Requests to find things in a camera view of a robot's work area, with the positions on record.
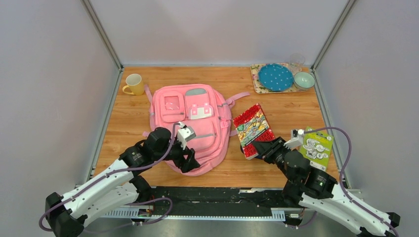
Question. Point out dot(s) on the yellow mug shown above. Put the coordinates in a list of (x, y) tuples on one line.
[(134, 85)]

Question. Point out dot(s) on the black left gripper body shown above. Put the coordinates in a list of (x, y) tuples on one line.
[(178, 157)]

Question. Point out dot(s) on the clear drinking glass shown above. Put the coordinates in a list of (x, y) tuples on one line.
[(296, 61)]

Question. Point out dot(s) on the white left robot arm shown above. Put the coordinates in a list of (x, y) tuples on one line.
[(120, 184)]

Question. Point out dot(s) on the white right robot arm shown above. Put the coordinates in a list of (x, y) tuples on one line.
[(315, 189)]

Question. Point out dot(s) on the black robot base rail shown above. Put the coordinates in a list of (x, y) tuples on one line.
[(220, 202)]

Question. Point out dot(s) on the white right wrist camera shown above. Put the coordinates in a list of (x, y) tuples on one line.
[(297, 136)]

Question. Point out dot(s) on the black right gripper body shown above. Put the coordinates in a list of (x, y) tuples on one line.
[(275, 157)]

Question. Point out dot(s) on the floral placemat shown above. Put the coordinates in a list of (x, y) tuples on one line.
[(261, 89)]

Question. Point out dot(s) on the green comic book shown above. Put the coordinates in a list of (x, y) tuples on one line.
[(317, 148)]

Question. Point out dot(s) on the blue polka dot plate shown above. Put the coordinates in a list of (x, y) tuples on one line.
[(275, 77)]

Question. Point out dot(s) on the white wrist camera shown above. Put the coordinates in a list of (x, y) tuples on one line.
[(297, 136), (184, 134)]

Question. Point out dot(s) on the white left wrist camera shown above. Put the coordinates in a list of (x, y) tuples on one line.
[(184, 134)]

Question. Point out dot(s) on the pale green bowl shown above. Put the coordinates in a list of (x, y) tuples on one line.
[(303, 81)]

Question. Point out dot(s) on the pink student backpack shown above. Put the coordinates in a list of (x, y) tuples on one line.
[(202, 108)]

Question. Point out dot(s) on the colourful red-edged book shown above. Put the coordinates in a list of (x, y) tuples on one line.
[(252, 125)]

